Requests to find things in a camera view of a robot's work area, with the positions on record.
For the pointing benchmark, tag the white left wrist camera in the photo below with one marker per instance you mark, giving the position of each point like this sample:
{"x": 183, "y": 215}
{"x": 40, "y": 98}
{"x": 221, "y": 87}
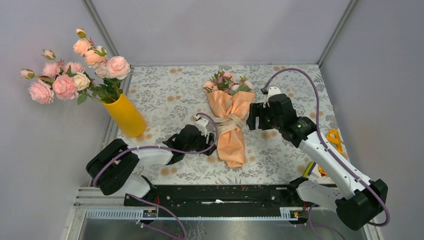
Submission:
{"x": 201, "y": 124}

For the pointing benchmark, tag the yellow vase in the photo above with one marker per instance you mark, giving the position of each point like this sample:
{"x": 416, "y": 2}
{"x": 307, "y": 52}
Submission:
{"x": 126, "y": 116}

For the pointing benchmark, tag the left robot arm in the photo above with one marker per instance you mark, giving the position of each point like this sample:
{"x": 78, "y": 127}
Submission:
{"x": 111, "y": 169}

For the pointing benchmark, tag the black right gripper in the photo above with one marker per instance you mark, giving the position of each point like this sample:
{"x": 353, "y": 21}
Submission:
{"x": 257, "y": 109}

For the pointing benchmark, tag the pink rose bunch in vase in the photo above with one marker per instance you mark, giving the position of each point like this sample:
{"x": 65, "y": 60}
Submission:
{"x": 99, "y": 78}

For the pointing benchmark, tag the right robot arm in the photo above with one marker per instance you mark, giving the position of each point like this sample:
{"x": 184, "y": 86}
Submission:
{"x": 357, "y": 198}

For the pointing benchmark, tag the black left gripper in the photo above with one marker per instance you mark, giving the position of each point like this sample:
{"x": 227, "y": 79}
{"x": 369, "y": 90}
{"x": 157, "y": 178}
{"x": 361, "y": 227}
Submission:
{"x": 204, "y": 144}

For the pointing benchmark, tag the cream printed ribbon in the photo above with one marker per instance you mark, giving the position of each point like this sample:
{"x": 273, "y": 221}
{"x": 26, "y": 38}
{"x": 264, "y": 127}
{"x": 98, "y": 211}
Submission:
{"x": 227, "y": 124}

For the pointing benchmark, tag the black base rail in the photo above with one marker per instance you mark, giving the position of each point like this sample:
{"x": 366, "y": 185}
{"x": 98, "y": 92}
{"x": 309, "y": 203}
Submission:
{"x": 216, "y": 201}

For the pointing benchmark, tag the orange paper bouquet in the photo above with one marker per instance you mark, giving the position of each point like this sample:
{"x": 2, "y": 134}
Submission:
{"x": 229, "y": 98}

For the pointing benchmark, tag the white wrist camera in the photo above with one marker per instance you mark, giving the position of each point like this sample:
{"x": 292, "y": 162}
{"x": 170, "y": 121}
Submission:
{"x": 201, "y": 124}
{"x": 269, "y": 92}

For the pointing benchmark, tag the floral patterned table mat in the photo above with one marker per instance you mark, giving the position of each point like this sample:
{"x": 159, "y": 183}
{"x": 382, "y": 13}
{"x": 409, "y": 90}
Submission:
{"x": 168, "y": 97}

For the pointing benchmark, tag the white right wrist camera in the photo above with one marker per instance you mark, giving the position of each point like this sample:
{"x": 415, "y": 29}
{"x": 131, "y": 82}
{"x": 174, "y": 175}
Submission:
{"x": 269, "y": 92}

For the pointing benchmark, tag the yellow triangular plastic toy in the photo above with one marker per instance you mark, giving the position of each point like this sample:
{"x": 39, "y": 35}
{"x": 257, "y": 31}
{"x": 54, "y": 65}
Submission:
{"x": 334, "y": 138}

